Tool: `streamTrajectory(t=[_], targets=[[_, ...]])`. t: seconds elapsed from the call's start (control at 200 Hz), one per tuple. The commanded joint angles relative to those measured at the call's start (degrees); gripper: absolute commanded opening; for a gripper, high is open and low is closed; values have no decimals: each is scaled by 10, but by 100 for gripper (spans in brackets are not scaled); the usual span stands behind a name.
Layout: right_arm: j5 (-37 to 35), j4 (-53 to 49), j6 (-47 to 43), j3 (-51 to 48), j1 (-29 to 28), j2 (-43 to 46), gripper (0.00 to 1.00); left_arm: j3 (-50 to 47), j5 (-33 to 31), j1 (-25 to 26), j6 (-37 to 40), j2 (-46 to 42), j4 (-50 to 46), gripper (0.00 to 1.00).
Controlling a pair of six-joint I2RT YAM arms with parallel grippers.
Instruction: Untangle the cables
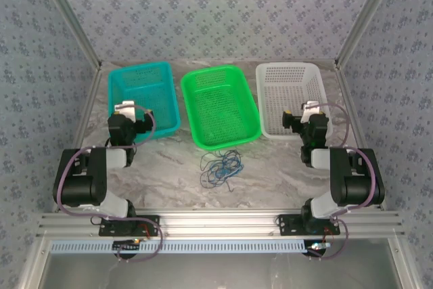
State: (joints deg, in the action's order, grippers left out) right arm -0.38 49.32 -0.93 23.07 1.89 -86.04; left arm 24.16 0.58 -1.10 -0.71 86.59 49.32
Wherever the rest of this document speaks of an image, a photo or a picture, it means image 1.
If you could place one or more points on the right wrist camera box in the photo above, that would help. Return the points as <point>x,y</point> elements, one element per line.
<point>311,107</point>

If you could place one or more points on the aluminium mounting rail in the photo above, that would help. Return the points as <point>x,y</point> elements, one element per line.
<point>220,223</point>

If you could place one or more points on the aluminium frame post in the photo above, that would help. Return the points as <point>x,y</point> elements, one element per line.
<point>366,15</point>
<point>69,15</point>

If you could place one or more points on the teal perforated plastic basket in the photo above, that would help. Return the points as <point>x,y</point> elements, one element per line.
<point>142,76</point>

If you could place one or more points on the green perforated plastic basket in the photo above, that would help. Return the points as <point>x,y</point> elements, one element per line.
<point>220,106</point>

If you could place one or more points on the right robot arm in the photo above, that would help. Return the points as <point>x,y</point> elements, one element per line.
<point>355,180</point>

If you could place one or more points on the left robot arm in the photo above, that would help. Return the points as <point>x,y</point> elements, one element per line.
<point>81,180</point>

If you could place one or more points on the small black controller board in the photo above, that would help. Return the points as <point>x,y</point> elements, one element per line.
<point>126,245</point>
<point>316,246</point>

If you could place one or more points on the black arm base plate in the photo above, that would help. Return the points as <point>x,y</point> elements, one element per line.
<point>287,224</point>
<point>105,229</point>

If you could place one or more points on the aluminium table side rail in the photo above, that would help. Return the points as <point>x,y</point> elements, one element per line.
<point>345,82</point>
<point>88,99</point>

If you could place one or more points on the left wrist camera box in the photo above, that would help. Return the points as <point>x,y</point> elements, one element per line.
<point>126,109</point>

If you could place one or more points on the white perforated plastic basket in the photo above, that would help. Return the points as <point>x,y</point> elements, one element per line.
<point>287,89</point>

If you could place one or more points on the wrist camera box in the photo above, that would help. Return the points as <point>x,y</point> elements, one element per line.
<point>126,109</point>
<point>311,107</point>

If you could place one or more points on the grey metal sheet panel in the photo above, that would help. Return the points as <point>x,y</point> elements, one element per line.
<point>220,272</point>

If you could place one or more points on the aluminium lower frame rail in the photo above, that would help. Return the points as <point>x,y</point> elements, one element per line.
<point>32,268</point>
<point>404,268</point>

